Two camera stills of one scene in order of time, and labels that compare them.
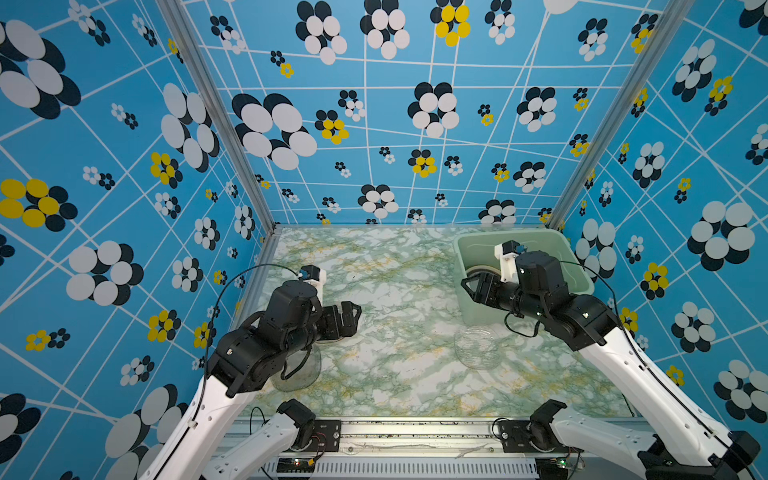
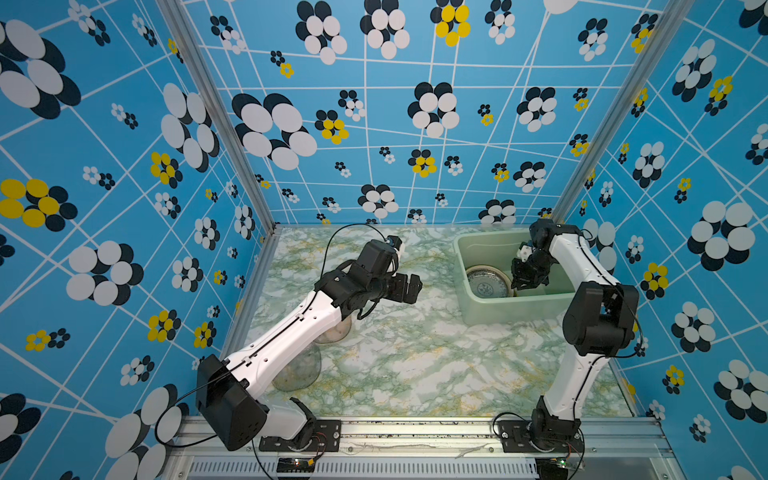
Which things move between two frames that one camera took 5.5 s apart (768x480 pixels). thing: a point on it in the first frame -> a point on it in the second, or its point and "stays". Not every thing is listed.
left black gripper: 338,327 -> 400,292
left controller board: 295,465 stays
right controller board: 555,468 stays
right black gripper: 489,286 -> 519,278
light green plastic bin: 474,251 stays
